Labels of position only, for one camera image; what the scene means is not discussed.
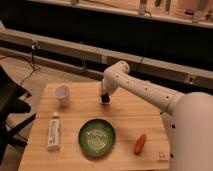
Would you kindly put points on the white tube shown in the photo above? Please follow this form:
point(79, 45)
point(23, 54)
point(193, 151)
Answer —
point(54, 133)

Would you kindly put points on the white paper cup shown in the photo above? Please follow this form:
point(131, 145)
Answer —
point(62, 94)

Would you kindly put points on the orange carrot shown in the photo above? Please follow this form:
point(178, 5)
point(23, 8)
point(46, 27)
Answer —
point(139, 144)

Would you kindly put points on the black eraser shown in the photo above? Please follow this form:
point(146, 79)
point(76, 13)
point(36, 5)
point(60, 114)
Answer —
point(105, 98)

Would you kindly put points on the black chair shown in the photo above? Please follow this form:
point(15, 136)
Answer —
point(10, 93)

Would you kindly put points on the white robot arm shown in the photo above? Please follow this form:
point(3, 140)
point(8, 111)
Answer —
point(191, 145)

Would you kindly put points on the green plate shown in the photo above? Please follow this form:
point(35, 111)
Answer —
point(96, 138)

